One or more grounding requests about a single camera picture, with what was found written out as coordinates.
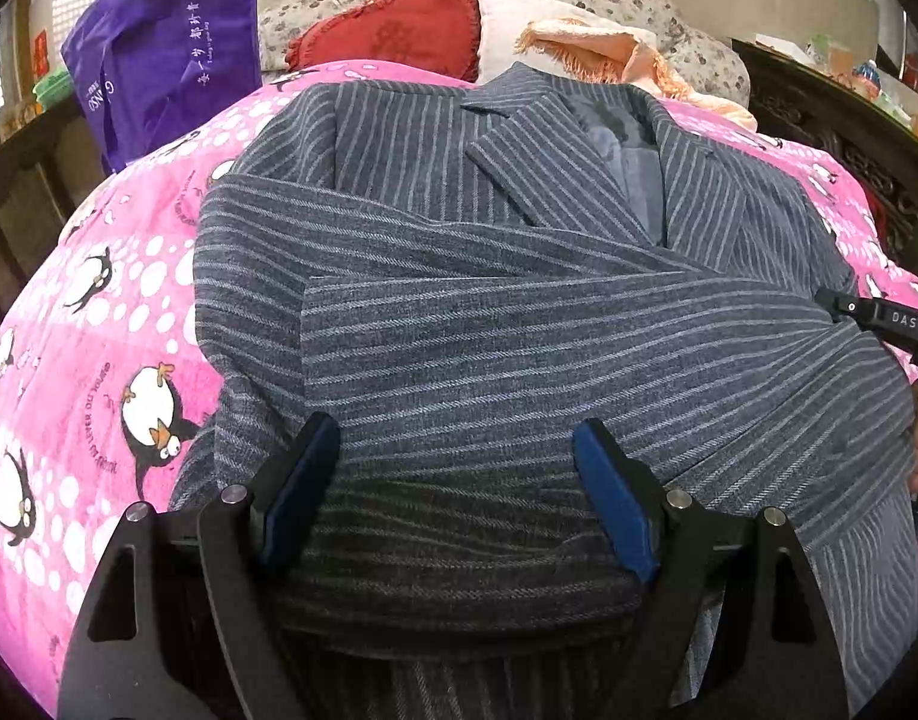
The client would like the dark wooden side table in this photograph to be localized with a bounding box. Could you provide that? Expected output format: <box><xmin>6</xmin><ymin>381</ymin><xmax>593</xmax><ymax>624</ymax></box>
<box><xmin>0</xmin><ymin>94</ymin><xmax>119</xmax><ymax>316</ymax></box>

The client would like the dark carved wooden cabinet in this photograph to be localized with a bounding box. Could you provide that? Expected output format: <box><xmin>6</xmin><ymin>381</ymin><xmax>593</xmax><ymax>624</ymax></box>
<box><xmin>730</xmin><ymin>37</ymin><xmax>918</xmax><ymax>271</ymax></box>

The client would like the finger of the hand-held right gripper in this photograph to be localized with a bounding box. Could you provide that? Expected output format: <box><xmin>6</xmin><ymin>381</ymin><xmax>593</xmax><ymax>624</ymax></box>
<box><xmin>814</xmin><ymin>287</ymin><xmax>918</xmax><ymax>372</ymax></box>

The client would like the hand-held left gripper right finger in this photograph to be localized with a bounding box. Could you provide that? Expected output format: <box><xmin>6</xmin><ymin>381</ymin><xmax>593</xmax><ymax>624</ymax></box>
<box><xmin>571</xmin><ymin>418</ymin><xmax>850</xmax><ymax>720</ymax></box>

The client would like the red heart-shaped cushion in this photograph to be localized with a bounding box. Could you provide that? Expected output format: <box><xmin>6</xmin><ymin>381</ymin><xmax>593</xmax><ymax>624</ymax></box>
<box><xmin>285</xmin><ymin>0</ymin><xmax>482</xmax><ymax>85</ymax></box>

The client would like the white pillow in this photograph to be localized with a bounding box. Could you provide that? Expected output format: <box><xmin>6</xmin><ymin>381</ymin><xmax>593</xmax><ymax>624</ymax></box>
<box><xmin>475</xmin><ymin>0</ymin><xmax>602</xmax><ymax>80</ymax></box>

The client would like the purple fabric bag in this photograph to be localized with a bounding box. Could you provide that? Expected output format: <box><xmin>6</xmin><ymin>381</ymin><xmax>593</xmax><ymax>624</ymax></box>
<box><xmin>60</xmin><ymin>0</ymin><xmax>263</xmax><ymax>175</ymax></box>

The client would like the pink penguin print blanket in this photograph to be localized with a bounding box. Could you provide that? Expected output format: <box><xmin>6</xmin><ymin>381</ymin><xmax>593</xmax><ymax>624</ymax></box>
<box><xmin>0</xmin><ymin>60</ymin><xmax>918</xmax><ymax>720</ymax></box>

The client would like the green plastic basin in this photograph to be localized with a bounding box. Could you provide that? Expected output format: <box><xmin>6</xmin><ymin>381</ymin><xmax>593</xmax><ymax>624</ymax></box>
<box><xmin>31</xmin><ymin>67</ymin><xmax>74</xmax><ymax>107</ymax></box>

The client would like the orange fringed cloth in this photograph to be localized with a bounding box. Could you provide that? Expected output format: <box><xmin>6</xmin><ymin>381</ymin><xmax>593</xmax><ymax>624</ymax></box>
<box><xmin>520</xmin><ymin>18</ymin><xmax>758</xmax><ymax>131</ymax></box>

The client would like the grey striped suit jacket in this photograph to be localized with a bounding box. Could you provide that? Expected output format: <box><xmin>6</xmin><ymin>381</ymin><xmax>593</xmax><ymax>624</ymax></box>
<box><xmin>168</xmin><ymin>62</ymin><xmax>918</xmax><ymax>720</ymax></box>

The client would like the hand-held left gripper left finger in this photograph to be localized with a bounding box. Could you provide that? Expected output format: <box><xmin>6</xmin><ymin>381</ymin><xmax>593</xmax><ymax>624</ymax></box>
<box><xmin>57</xmin><ymin>411</ymin><xmax>342</xmax><ymax>720</ymax></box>

